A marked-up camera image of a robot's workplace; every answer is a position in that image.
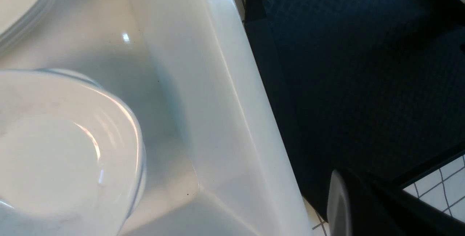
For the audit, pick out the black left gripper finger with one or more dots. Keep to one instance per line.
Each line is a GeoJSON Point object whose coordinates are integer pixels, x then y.
{"type": "Point", "coordinates": [360, 205]}

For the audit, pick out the top stacked white plate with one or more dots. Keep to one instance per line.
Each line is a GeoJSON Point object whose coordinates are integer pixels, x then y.
{"type": "Point", "coordinates": [18, 17]}

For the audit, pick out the black serving tray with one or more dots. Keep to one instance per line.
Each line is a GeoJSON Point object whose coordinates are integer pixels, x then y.
{"type": "Point", "coordinates": [373, 86]}

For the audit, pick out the large white plastic bin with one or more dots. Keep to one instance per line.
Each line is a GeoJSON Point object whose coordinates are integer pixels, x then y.
{"type": "Point", "coordinates": [216, 163]}

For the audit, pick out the top stacked small dish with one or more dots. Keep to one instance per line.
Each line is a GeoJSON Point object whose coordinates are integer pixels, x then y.
{"type": "Point", "coordinates": [73, 160]}

